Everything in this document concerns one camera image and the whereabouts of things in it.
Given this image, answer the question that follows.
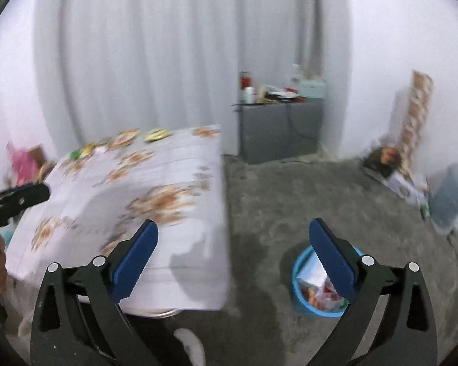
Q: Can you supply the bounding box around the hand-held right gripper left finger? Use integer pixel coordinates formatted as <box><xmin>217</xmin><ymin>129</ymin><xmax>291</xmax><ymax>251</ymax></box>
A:
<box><xmin>30</xmin><ymin>219</ymin><xmax>160</xmax><ymax>366</ymax></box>

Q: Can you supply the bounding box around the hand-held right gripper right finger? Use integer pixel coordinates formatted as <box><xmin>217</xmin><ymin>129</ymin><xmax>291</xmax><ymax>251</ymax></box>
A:
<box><xmin>308</xmin><ymin>217</ymin><xmax>439</xmax><ymax>366</ymax></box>

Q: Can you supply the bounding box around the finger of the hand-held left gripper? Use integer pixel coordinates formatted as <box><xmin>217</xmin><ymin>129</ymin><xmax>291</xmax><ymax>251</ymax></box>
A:
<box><xmin>0</xmin><ymin>182</ymin><xmax>51</xmax><ymax>220</ymax></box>

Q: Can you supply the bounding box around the blue plastic basket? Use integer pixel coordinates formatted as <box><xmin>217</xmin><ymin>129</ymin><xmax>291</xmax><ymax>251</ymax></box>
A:
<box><xmin>292</xmin><ymin>246</ymin><xmax>363</xmax><ymax>318</ymax></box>

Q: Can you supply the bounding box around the pink plastic bag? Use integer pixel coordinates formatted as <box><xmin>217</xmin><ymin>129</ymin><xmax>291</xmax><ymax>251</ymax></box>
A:
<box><xmin>8</xmin><ymin>143</ymin><xmax>39</xmax><ymax>186</ymax></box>

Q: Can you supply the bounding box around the white floor box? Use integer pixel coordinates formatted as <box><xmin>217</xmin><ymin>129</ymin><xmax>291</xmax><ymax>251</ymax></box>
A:
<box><xmin>387</xmin><ymin>171</ymin><xmax>428</xmax><ymax>205</ymax></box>

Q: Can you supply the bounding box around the dark printed bag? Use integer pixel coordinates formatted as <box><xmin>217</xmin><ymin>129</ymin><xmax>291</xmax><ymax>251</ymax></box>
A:
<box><xmin>364</xmin><ymin>147</ymin><xmax>401</xmax><ymax>178</ymax></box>

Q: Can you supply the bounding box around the yellow orange sachet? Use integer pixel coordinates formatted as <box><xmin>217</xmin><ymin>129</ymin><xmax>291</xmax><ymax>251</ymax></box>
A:
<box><xmin>111</xmin><ymin>130</ymin><xmax>140</xmax><ymax>149</ymax></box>

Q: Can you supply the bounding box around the small yellow sachet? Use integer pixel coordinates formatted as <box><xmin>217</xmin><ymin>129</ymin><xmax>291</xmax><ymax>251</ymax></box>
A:
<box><xmin>145</xmin><ymin>127</ymin><xmax>172</xmax><ymax>142</ymax></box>

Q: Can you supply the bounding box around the large water jug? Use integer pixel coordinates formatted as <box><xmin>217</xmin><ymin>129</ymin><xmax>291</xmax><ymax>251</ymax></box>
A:
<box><xmin>429</xmin><ymin>156</ymin><xmax>458</xmax><ymax>230</ymax></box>

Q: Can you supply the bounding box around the grey cabinet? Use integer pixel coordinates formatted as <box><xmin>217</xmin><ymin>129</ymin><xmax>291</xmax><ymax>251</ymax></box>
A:
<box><xmin>238</xmin><ymin>101</ymin><xmax>325</xmax><ymax>164</ymax></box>

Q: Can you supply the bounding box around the patterned paper roll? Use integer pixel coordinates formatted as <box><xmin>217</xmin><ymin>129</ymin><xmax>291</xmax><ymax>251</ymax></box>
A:
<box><xmin>399</xmin><ymin>70</ymin><xmax>434</xmax><ymax>176</ymax></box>

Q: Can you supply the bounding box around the mint green box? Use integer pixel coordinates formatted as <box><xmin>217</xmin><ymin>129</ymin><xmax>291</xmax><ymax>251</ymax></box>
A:
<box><xmin>300</xmin><ymin>80</ymin><xmax>327</xmax><ymax>98</ymax></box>

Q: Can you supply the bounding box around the white curtain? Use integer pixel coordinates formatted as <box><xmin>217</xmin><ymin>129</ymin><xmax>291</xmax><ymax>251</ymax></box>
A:
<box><xmin>34</xmin><ymin>0</ymin><xmax>352</xmax><ymax>157</ymax></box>

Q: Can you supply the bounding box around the black cable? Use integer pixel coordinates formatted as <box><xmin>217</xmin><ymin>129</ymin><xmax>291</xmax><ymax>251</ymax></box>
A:
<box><xmin>286</xmin><ymin>103</ymin><xmax>317</xmax><ymax>140</ymax></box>

